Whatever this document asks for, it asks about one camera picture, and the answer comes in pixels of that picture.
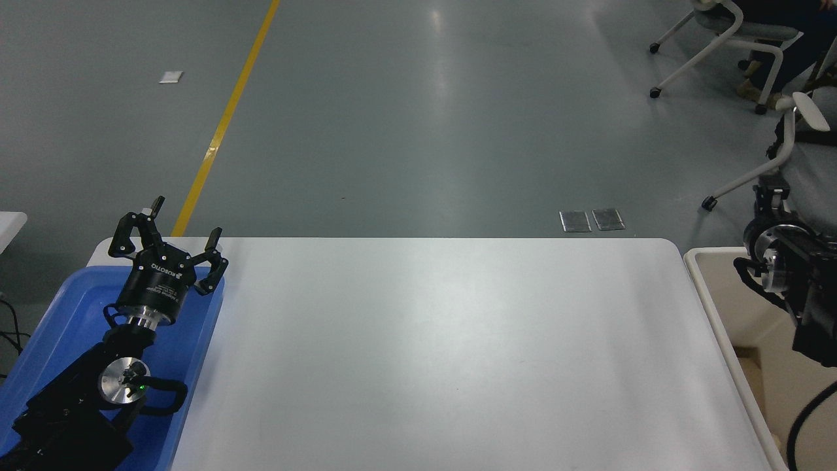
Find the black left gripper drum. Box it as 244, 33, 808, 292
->
118, 242, 197, 326

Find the blue plastic tray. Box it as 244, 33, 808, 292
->
0, 265, 225, 471

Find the white side table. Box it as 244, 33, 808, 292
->
0, 211, 28, 254

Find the large pale bin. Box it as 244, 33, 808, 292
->
683, 247, 837, 471

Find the white chair with grey seat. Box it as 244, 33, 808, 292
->
649, 0, 804, 116

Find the white chair with curved armrest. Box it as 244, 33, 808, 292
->
701, 85, 837, 243

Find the seated person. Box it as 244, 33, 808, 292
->
736, 0, 837, 112

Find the black cable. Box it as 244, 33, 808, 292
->
0, 298, 31, 380

